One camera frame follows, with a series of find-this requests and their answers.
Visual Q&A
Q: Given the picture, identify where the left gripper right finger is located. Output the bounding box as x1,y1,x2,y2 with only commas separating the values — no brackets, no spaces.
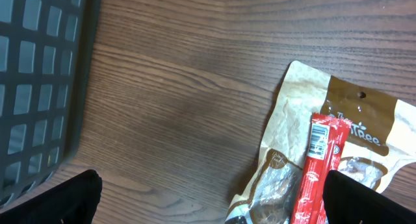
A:
323,170,415,224

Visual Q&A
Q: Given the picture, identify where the beige dried food bag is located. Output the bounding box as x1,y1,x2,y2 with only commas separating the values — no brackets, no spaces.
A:
226,61,415,223

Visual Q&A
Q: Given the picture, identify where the red snack stick pack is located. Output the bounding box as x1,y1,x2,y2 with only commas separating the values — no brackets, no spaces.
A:
291,113,352,224

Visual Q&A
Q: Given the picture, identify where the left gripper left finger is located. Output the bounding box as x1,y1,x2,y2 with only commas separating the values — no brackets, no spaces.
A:
1,169,103,224

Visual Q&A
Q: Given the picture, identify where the grey plastic mesh basket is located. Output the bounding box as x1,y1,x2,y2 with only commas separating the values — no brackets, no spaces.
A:
1,0,101,207

